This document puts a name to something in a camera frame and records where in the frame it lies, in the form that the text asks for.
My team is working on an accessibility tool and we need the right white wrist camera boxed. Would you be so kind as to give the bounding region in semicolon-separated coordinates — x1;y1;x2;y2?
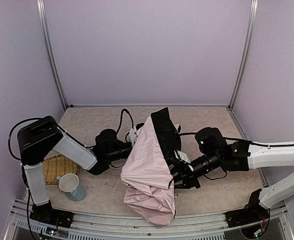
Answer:
174;150;190;165

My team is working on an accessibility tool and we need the aluminium front rail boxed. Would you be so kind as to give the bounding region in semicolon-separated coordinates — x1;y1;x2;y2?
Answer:
2;199;294;240

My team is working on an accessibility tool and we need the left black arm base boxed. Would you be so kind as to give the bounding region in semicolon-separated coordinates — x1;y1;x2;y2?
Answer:
30;201;74;229

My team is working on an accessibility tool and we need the woven bamboo tray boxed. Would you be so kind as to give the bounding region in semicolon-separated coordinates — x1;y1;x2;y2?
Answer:
43;154;80;185

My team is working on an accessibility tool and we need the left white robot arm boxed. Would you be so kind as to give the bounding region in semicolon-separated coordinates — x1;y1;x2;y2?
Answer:
17;115;136;210

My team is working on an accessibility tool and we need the left aluminium frame post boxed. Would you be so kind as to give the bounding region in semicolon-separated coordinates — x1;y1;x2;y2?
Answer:
37;0;68;111

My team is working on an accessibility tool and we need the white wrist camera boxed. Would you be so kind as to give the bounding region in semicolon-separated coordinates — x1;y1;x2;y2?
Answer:
174;150;190;165
128;123;144;146

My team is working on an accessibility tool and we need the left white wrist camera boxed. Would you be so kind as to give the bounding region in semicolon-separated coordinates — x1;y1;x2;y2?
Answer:
128;123;144;146

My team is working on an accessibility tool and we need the light blue plastic pitcher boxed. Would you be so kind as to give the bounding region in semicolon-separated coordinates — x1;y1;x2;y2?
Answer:
56;173;85;202

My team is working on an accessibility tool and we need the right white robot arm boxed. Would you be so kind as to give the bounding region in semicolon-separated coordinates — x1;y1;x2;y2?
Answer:
171;127;294;212

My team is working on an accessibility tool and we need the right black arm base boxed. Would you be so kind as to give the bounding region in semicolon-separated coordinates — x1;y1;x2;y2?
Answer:
225;188;269;228

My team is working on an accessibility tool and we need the pink and black folding umbrella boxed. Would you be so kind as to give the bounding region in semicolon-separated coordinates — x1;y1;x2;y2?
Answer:
120;107;181;227

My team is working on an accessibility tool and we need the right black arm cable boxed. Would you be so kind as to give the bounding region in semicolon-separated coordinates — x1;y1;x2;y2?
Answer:
179;131;294;181

